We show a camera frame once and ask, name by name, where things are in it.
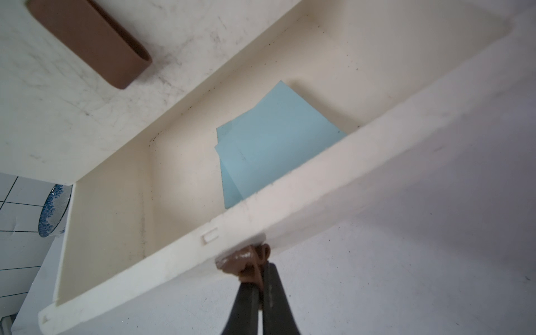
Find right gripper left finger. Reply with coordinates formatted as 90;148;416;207
221;283;260;335

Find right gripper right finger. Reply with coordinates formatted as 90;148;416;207
262;262;301;335

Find blue sticky notes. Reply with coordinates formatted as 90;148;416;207
216;120;243;209
215;82;346;200

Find cabinet drawer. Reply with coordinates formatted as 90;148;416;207
39;1;535;334

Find white plastic drawer cabinet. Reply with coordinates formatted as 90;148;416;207
1;1;295;184

